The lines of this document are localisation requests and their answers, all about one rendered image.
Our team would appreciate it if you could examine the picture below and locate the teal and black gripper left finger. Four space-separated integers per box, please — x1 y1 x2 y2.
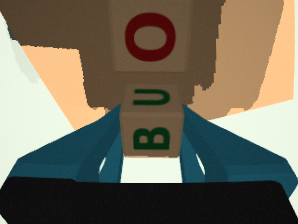
6 104 124 183

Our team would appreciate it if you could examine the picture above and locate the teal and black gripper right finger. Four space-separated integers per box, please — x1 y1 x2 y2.
179 104 298 199

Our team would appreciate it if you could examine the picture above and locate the beige letter block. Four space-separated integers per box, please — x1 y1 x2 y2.
108 0 194 74
119 84 184 158

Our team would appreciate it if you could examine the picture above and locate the tan square mat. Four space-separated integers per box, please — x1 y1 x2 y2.
0 0 295 130

